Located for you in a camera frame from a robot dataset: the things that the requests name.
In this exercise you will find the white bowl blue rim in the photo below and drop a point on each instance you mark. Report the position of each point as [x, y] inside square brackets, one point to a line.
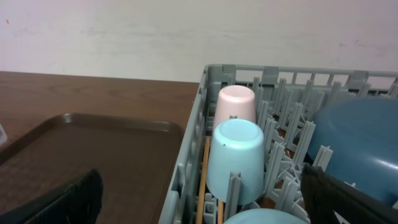
[264, 216]

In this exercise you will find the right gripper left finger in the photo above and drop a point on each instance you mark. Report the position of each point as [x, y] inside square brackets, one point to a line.
[77, 201]

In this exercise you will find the dark blue plate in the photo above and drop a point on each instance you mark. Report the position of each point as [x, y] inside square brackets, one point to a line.
[362, 133]

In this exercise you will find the grey dishwasher rack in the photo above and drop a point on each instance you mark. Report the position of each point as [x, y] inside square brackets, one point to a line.
[287, 99]

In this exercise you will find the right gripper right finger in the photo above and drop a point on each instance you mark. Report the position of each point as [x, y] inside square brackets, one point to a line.
[325, 196]

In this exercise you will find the pink cup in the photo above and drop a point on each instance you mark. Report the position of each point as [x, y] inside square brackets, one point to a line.
[236, 101]

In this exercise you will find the brown serving tray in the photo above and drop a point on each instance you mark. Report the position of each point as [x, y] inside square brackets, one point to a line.
[135, 158]

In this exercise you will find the light blue cup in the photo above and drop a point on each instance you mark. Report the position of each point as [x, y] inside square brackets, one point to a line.
[237, 145]

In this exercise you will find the wooden chopstick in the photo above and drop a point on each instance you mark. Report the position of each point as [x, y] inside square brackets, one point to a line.
[220, 214]
[201, 195]

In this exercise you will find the clear plastic bin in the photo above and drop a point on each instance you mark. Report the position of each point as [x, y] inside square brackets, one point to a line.
[3, 135]

